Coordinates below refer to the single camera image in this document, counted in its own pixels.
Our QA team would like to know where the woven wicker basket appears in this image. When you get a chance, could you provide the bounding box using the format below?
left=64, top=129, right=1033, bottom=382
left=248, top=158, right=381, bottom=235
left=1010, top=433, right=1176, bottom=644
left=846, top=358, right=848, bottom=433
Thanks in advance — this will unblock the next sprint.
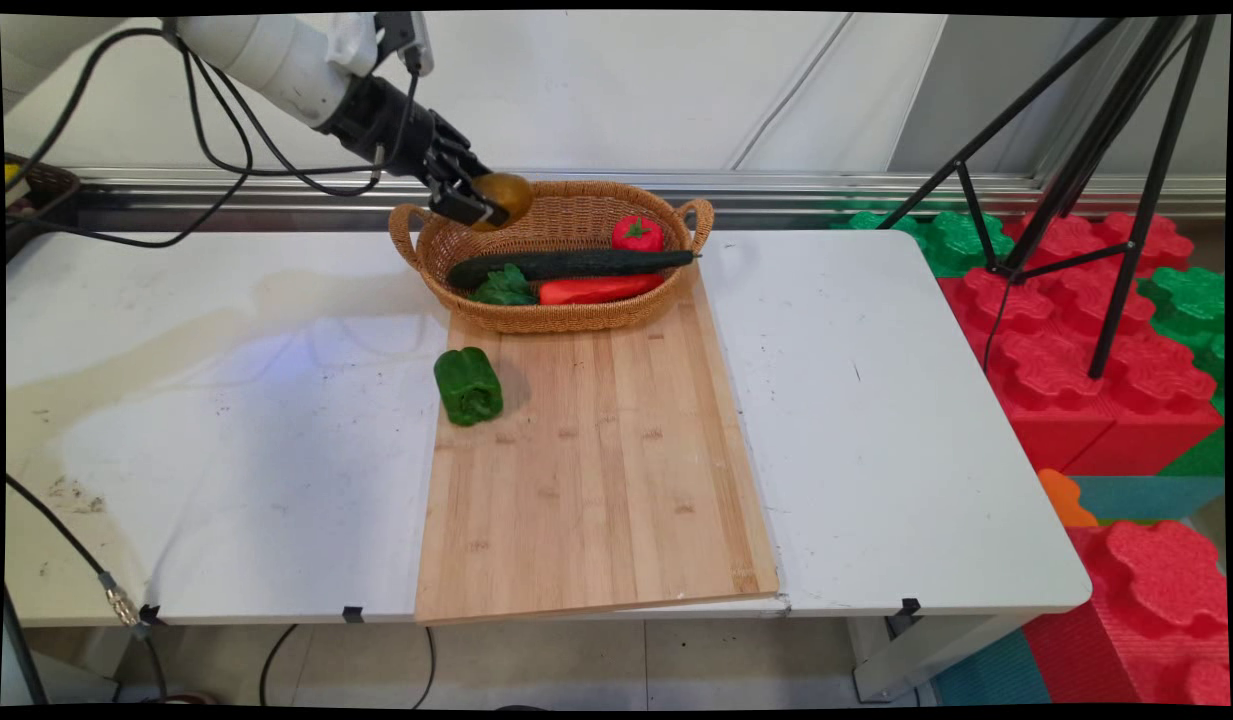
left=388, top=180, right=716, bottom=335

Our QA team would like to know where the red toy tomato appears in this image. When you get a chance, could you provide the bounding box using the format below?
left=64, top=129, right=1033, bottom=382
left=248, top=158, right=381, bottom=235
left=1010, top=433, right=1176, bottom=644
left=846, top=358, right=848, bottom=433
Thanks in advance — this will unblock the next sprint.
left=611, top=213, right=667, bottom=253

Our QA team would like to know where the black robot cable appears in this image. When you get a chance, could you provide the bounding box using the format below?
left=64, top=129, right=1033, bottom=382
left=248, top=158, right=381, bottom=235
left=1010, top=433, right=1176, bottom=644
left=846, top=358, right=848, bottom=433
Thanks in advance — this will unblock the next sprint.
left=4, top=25, right=422, bottom=249

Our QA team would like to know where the green toy bell pepper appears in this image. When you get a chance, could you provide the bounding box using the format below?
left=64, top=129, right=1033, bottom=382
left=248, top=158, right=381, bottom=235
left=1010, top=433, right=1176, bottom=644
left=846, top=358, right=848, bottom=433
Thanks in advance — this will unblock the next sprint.
left=433, top=346, right=505, bottom=428

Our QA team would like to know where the green toy leafy vegetable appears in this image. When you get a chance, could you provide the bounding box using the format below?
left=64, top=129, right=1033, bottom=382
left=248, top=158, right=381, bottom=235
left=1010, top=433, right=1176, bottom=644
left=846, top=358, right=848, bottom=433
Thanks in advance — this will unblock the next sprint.
left=467, top=263, right=540, bottom=307

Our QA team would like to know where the black camera tripod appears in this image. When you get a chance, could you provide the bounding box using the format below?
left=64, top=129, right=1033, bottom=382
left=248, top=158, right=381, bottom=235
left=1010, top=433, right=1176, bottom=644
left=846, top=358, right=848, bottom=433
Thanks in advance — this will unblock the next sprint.
left=878, top=15, right=1217, bottom=381

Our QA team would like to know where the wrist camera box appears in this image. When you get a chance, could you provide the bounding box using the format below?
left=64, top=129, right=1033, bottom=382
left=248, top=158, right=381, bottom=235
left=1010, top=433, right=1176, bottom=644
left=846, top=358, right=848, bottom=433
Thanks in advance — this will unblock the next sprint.
left=374, top=12, right=436, bottom=77

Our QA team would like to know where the orange foam piece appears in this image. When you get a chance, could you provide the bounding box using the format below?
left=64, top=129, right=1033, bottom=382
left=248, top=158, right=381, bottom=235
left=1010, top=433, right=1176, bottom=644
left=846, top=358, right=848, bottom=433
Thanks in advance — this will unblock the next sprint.
left=1037, top=469, right=1100, bottom=529

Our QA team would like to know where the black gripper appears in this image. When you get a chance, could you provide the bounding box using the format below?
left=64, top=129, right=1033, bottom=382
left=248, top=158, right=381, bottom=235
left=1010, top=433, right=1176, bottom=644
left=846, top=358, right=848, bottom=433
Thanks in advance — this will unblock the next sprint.
left=316, top=74, right=511, bottom=230

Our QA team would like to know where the metal wall rail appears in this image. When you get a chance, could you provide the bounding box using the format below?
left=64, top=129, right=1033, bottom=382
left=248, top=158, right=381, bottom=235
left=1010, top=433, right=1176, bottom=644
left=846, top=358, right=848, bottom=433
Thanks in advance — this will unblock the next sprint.
left=71, top=166, right=1227, bottom=219

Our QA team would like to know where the red toy chili pepper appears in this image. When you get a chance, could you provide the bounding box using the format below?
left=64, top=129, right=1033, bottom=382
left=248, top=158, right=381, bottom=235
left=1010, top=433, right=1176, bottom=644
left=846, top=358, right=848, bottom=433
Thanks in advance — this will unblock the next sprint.
left=537, top=272, right=667, bottom=306

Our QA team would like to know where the white table leg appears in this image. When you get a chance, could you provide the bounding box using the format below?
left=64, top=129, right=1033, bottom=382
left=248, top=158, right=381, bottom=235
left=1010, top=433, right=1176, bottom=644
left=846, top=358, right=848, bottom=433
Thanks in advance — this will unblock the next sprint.
left=844, top=612, right=1027, bottom=703

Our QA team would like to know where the large red foam block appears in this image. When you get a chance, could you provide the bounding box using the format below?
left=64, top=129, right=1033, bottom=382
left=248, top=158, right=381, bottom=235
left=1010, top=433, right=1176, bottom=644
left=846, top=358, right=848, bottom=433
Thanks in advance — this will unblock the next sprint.
left=934, top=210, right=1227, bottom=478

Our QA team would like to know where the dark plastic basket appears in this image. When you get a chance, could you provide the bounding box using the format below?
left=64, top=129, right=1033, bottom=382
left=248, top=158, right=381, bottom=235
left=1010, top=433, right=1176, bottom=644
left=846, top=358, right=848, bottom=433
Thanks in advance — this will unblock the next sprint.
left=4, top=152, right=82, bottom=263

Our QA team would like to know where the bamboo cutting board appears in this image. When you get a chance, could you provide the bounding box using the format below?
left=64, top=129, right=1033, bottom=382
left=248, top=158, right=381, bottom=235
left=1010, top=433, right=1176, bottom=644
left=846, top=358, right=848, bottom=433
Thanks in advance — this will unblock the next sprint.
left=413, top=268, right=781, bottom=625

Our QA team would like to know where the cable with metal connector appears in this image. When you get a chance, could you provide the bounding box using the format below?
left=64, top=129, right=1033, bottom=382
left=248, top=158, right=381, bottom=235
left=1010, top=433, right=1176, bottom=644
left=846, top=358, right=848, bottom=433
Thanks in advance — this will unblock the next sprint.
left=4, top=473, right=143, bottom=629

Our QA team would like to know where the black floor cable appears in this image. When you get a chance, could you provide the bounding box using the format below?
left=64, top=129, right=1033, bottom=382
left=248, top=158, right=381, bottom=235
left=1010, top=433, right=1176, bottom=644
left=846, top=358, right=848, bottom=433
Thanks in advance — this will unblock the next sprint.
left=258, top=623, right=435, bottom=709

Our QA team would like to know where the brown toy potato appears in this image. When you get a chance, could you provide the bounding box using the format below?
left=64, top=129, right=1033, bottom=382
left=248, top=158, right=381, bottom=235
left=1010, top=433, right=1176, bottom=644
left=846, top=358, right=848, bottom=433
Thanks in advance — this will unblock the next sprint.
left=470, top=171, right=535, bottom=234

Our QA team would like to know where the green foam block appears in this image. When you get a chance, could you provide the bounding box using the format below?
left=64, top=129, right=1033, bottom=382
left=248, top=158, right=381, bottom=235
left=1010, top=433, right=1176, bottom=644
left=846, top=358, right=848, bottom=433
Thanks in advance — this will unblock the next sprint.
left=1136, top=265, right=1227, bottom=416
left=834, top=205, right=1017, bottom=279

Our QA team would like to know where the dark green toy cucumber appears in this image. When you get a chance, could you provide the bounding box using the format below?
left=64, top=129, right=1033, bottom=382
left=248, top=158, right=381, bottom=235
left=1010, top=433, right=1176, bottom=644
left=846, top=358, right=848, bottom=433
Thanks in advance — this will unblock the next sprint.
left=446, top=249, right=701, bottom=291

